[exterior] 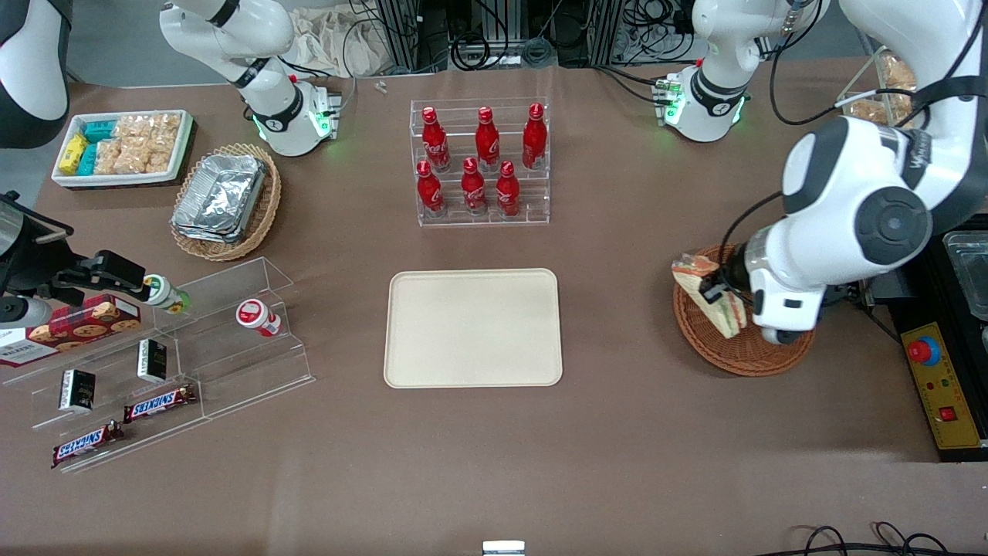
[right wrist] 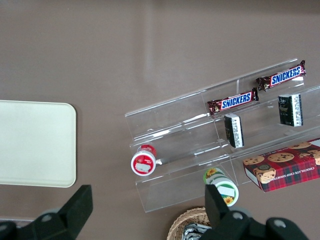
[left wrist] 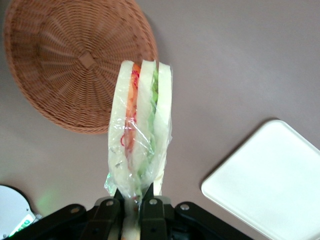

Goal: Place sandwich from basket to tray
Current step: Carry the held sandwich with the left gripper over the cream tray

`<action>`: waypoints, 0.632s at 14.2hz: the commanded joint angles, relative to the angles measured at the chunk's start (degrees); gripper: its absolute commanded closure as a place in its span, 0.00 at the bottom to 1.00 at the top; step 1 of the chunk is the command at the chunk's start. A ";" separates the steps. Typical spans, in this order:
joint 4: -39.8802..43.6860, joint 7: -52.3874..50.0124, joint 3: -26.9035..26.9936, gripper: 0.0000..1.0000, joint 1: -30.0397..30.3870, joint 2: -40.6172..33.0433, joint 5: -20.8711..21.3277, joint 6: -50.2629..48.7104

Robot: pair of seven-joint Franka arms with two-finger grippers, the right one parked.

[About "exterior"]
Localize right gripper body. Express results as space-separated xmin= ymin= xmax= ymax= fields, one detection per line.
xmin=0 ymin=263 xmax=52 ymax=325

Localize triangle sandwich with lettuce tomato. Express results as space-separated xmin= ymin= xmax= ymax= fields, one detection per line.
xmin=671 ymin=253 xmax=748 ymax=341

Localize round brown wicker basket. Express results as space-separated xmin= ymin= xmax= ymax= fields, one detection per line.
xmin=672 ymin=245 xmax=817 ymax=378

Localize oval wicker basket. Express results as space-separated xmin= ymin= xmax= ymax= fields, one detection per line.
xmin=170 ymin=143 xmax=283 ymax=262

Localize beige plastic tray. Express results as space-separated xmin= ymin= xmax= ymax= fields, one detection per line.
xmin=384 ymin=268 xmax=563 ymax=389

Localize red cookie box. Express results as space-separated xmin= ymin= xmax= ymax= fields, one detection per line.
xmin=0 ymin=293 xmax=144 ymax=368

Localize white bottle with green label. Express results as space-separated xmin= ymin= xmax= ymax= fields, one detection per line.
xmin=143 ymin=274 xmax=191 ymax=315

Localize white plastic bin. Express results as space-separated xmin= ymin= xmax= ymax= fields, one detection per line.
xmin=51 ymin=110 xmax=195 ymax=190

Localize small black box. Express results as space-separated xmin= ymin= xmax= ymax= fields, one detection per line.
xmin=59 ymin=369 xmax=96 ymax=412
xmin=137 ymin=338 xmax=168 ymax=384

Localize clear bag of crackers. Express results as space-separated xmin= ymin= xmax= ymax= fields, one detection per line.
xmin=94 ymin=139 xmax=151 ymax=175
xmin=116 ymin=114 xmax=182 ymax=144
xmin=147 ymin=135 xmax=183 ymax=175

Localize stack of aluminium foil trays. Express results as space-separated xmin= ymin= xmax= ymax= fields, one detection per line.
xmin=171 ymin=153 xmax=267 ymax=244

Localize yellow snack packet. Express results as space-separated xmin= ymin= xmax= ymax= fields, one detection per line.
xmin=60 ymin=133 xmax=90 ymax=175

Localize Snickers chocolate bar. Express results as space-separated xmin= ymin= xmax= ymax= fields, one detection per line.
xmin=123 ymin=385 xmax=198 ymax=423
xmin=52 ymin=421 xmax=124 ymax=470

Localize white bottle with red label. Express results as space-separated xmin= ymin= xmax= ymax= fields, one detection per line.
xmin=235 ymin=299 xmax=283 ymax=338

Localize clear acrylic stepped shelf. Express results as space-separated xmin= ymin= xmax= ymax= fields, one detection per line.
xmin=0 ymin=257 xmax=316 ymax=473

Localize yellow emergency stop box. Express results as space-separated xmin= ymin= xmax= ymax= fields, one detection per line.
xmin=901 ymin=322 xmax=983 ymax=451

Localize clear plastic container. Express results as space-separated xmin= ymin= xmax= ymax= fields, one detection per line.
xmin=943 ymin=230 xmax=988 ymax=321

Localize clear acrylic bottle rack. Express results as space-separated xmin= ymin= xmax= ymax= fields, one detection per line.
xmin=409 ymin=97 xmax=551 ymax=227

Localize red cola bottle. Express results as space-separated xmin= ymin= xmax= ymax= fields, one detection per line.
xmin=495 ymin=161 xmax=522 ymax=219
xmin=474 ymin=107 xmax=501 ymax=172
xmin=416 ymin=160 xmax=446 ymax=219
xmin=522 ymin=103 xmax=549 ymax=171
xmin=421 ymin=107 xmax=452 ymax=172
xmin=461 ymin=158 xmax=489 ymax=217

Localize clear box of pastries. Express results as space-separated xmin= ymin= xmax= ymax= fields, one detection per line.
xmin=837 ymin=46 xmax=927 ymax=129

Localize crumpled white plastic sheet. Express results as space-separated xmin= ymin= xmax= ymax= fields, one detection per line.
xmin=289 ymin=8 xmax=387 ymax=78

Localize black floor cables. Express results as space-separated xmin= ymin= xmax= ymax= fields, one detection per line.
xmin=760 ymin=521 xmax=988 ymax=556

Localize black cable bundle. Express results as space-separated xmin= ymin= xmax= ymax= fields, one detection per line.
xmin=452 ymin=23 xmax=557 ymax=70

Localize aluminium frame rack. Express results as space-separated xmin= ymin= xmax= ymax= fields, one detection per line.
xmin=370 ymin=0 xmax=618 ymax=72

